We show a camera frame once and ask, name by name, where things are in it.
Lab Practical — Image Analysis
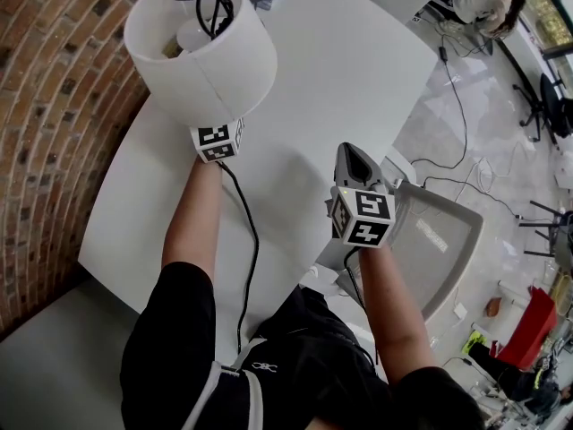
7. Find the black office chair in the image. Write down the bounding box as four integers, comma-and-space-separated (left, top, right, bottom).
511, 73, 573, 146

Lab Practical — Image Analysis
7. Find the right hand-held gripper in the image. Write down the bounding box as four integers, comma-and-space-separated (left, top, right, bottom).
324, 142, 398, 250

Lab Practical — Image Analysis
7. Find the white floor cable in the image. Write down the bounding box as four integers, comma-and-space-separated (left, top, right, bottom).
465, 140, 536, 194

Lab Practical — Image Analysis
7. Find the yellow green shoe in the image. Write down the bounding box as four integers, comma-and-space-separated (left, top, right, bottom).
462, 331, 488, 354

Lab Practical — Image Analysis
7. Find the person's black clothing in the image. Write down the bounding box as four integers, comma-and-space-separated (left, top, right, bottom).
119, 261, 487, 430

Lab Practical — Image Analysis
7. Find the white table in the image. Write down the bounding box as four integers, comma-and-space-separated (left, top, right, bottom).
77, 0, 440, 378

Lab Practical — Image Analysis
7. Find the long black floor cable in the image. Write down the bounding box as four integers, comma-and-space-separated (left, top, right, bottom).
408, 32, 524, 219

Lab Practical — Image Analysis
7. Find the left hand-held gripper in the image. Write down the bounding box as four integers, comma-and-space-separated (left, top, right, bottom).
189, 117, 246, 164

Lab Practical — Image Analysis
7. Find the black metal stool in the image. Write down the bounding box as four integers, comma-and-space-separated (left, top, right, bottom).
517, 199, 573, 260

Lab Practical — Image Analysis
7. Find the person's right forearm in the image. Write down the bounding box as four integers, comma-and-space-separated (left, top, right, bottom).
357, 242, 443, 388

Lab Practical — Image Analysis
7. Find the person's left forearm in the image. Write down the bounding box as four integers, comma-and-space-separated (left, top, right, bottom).
161, 156, 225, 288

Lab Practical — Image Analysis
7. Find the grey shoulder strap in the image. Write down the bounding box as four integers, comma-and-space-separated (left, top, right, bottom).
181, 336, 269, 430

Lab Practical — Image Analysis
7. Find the white shade lamp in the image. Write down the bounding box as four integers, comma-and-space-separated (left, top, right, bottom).
123, 0, 278, 127

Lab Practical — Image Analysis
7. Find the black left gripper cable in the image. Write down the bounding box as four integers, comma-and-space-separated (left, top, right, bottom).
216, 160, 261, 355

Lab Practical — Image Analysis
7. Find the red box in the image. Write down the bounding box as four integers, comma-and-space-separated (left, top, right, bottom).
489, 286, 559, 372

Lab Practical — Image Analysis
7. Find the grey mesh chair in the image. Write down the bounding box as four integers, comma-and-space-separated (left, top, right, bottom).
300, 178, 485, 327

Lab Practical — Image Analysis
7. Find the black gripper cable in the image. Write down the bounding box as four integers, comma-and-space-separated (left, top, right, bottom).
216, 160, 261, 355
343, 245, 380, 365

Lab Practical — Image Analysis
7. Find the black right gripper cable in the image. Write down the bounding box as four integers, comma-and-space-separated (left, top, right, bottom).
343, 245, 380, 365

